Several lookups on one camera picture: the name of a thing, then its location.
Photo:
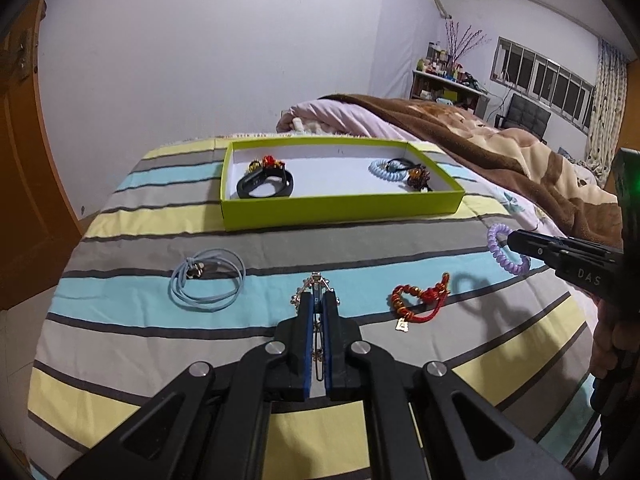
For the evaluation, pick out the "right hand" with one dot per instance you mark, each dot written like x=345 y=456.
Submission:
x=608 y=336

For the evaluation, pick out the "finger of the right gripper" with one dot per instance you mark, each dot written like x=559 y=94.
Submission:
x=542 y=246
x=555 y=259

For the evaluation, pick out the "barred window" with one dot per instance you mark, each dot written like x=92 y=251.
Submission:
x=542 y=81

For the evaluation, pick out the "brown plush blanket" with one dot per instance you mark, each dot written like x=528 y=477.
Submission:
x=512 y=158

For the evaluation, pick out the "red gold bead charm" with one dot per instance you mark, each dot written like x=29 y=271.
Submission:
x=266 y=162

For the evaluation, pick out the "green shallow cardboard tray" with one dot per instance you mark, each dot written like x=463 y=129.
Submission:
x=332 y=183

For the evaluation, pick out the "pink floral quilt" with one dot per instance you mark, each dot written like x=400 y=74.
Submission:
x=333 y=117

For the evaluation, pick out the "orange wooden door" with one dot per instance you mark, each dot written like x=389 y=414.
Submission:
x=39 y=229

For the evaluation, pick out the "floral curtain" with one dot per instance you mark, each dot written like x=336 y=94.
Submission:
x=607 y=111

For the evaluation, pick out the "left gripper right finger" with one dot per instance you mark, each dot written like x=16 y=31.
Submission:
x=338 y=334

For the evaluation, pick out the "black office chair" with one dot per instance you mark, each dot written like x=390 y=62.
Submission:
x=526 y=115

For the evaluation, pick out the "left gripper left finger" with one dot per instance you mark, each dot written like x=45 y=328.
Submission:
x=289 y=370

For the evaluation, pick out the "pink flower branches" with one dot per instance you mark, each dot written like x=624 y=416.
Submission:
x=461 y=41

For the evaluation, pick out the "striped bed sheet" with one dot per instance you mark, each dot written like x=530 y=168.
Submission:
x=156 y=284

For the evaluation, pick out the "cluttered white shelf unit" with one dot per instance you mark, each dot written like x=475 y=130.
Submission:
x=436 y=79

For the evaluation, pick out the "black fitness band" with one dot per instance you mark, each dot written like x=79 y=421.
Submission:
x=265 y=183

